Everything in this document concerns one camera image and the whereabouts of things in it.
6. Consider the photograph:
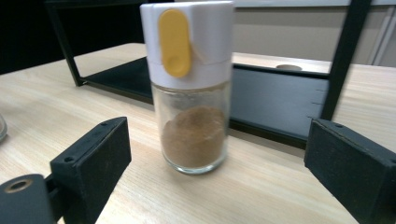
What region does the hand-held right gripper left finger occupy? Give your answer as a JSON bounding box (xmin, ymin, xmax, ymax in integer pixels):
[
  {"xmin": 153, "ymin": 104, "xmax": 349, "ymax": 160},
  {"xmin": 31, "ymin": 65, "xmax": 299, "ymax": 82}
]
[{"xmin": 49, "ymin": 116, "xmax": 133, "ymax": 224}]

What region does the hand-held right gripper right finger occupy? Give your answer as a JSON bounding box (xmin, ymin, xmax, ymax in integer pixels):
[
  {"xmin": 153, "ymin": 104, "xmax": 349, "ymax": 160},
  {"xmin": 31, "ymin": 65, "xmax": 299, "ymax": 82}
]
[{"xmin": 304, "ymin": 118, "xmax": 396, "ymax": 224}]

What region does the black metal shelf rack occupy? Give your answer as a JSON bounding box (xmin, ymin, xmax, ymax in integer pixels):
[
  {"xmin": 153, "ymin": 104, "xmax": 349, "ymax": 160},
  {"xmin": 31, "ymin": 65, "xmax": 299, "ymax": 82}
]
[{"xmin": 45, "ymin": 0, "xmax": 375, "ymax": 150}]

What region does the glass spice jar white cap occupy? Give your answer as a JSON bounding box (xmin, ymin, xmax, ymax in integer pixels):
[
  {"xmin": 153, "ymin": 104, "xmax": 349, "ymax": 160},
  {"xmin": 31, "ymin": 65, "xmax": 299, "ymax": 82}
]
[{"xmin": 139, "ymin": 0, "xmax": 235, "ymax": 175}]

